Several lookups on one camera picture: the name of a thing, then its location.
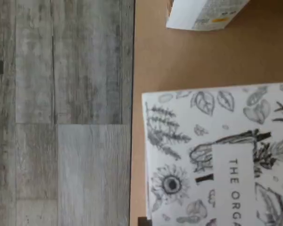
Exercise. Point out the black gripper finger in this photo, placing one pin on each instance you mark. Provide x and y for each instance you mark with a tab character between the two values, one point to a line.
143	221

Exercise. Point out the wooden shelf board under boxes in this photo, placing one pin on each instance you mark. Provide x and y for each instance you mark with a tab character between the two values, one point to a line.
202	58

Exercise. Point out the white box yellow strip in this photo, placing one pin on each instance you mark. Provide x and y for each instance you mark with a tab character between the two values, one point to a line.
179	117

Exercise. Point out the white yellow Purely Elizabeth box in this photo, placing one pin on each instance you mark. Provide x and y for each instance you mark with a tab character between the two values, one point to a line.
191	16

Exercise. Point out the black metal rack frame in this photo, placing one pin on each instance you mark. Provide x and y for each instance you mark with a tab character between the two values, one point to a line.
133	47

